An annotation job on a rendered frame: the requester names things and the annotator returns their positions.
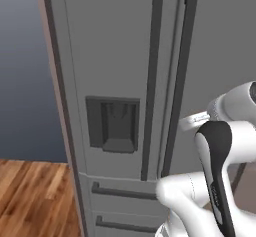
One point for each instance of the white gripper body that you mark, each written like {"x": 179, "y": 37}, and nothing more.
{"x": 190, "y": 122}

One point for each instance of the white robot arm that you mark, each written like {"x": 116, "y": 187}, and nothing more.
{"x": 216, "y": 167}

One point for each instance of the dark fridge water dispenser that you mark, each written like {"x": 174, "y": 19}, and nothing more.
{"x": 113, "y": 124}

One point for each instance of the plain grey fridge door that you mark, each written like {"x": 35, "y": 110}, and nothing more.
{"x": 223, "y": 41}

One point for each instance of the grey fridge drawer front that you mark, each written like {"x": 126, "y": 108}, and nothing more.
{"x": 133, "y": 218}
{"x": 126, "y": 204}

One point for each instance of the grey french door fridge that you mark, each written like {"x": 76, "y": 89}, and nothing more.
{"x": 110, "y": 47}

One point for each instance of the grey fridge door with dispenser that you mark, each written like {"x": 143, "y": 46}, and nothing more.
{"x": 110, "y": 47}

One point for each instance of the brown fridge housing panel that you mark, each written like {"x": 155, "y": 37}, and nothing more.
{"x": 56, "y": 91}

